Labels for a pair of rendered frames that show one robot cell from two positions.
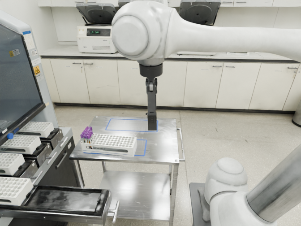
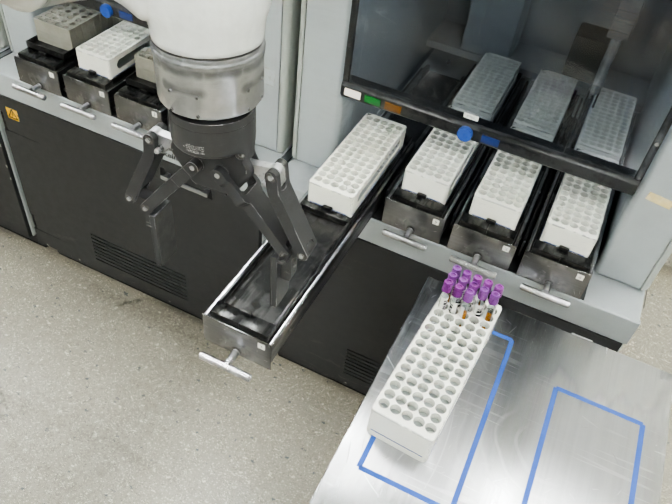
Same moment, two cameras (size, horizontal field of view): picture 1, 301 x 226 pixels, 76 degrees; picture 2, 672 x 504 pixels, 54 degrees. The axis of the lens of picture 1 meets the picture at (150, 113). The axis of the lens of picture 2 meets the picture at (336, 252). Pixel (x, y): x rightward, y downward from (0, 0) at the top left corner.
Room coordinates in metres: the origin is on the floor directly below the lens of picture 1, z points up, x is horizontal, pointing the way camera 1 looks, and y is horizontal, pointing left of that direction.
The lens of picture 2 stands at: (0.86, -0.43, 1.70)
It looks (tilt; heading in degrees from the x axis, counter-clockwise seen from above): 45 degrees down; 106
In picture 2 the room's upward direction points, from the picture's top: 8 degrees clockwise
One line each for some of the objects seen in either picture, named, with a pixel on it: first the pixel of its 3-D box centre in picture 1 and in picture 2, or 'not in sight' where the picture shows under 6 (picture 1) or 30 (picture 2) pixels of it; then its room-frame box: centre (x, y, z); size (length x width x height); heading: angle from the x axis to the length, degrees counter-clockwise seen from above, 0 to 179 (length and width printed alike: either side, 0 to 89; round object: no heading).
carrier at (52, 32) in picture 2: not in sight; (56, 34); (-0.28, 0.80, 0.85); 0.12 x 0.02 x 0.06; 176
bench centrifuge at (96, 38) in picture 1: (100, 27); not in sight; (3.18, 0.75, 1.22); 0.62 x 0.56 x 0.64; 174
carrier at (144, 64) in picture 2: not in sight; (157, 70); (0.02, 0.77, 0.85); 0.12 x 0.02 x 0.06; 176
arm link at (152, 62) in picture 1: (150, 53); (210, 69); (0.61, 0.00, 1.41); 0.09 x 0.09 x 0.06
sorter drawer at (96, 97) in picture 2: not in sight; (165, 41); (-0.11, 1.02, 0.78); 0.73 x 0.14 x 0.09; 86
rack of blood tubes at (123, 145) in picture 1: (109, 144); (438, 365); (0.87, 0.23, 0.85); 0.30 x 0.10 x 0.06; 82
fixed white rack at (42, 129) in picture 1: (27, 129); (580, 201); (1.04, 0.79, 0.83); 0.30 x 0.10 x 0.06; 86
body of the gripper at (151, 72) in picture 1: (151, 76); (214, 144); (0.61, 0.00, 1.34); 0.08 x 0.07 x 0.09; 179
